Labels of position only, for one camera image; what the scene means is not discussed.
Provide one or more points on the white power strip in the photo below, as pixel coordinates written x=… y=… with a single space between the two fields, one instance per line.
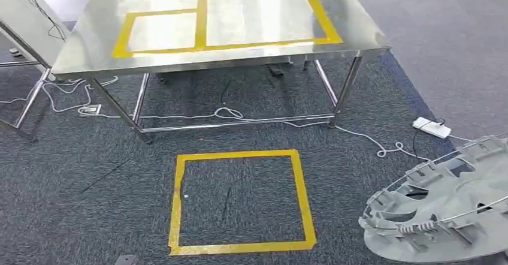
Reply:
x=430 y=127

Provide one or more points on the silver wheel hubcap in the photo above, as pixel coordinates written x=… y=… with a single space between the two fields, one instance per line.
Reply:
x=436 y=199

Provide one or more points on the small yellow tape rectangle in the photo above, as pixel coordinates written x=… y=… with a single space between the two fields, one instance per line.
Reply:
x=158 y=51

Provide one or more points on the large yellow tape rectangle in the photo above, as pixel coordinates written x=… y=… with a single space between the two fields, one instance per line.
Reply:
x=270 y=44

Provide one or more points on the yellow floor tape square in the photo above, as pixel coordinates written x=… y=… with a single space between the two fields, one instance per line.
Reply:
x=238 y=248

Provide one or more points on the metal floor socket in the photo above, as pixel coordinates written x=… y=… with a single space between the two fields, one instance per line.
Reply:
x=90 y=110

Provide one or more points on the steel table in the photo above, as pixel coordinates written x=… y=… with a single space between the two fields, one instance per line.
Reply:
x=24 y=9
x=99 y=36

